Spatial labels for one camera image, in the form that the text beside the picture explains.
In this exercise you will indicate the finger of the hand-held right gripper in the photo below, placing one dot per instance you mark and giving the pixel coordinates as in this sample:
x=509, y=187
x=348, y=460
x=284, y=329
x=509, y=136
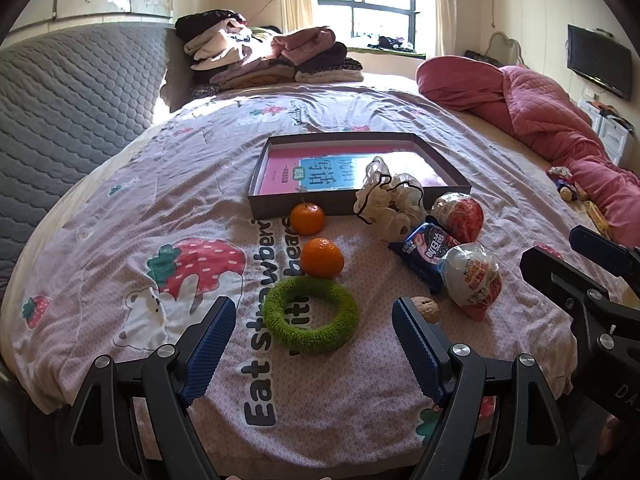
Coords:
x=605, y=255
x=555, y=275

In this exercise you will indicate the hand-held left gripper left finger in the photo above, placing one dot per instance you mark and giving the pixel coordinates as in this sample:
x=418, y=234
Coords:
x=212, y=345

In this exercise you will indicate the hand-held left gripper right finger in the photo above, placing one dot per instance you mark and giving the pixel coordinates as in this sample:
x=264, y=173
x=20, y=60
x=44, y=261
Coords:
x=415, y=345

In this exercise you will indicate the foil-wrapped chocolate egg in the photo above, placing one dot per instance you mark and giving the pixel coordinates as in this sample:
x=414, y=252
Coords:
x=472, y=277
x=462, y=217

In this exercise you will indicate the blue cookie packet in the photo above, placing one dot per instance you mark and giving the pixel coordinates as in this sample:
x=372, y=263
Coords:
x=425, y=252

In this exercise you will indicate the cream scrunchie with black trim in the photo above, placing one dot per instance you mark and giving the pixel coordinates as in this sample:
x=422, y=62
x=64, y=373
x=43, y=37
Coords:
x=395, y=215

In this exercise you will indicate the shallow grey cardboard box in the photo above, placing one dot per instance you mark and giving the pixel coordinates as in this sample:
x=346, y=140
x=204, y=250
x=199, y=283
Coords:
x=280, y=206

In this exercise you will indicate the tangerine with stem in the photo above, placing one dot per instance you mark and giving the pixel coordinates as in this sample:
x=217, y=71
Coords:
x=307, y=220

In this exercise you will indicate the walnut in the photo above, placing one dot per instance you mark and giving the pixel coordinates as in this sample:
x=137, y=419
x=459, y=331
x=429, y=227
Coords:
x=425, y=307

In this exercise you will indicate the small toy doll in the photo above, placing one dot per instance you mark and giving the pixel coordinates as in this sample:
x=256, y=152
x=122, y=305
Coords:
x=564, y=182

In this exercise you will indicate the white drawer cabinet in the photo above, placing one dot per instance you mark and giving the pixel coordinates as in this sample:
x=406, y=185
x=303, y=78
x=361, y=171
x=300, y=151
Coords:
x=612, y=132

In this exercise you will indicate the pink quilt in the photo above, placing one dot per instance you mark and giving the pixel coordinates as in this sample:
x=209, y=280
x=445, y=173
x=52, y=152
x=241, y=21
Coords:
x=530, y=105

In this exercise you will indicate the black bag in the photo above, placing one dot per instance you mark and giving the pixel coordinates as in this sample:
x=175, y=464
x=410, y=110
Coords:
x=480, y=56

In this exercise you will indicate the grey quilted headboard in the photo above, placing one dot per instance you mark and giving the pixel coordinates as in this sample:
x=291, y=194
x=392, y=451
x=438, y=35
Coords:
x=75, y=100

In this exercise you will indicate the dark clothes on windowsill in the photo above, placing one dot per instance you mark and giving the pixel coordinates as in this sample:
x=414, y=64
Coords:
x=392, y=42

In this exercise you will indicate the pile of folded clothes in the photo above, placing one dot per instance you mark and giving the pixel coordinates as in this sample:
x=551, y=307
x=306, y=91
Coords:
x=300, y=60

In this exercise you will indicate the black wall television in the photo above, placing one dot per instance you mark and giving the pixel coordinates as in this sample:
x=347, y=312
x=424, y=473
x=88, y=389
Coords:
x=597, y=60

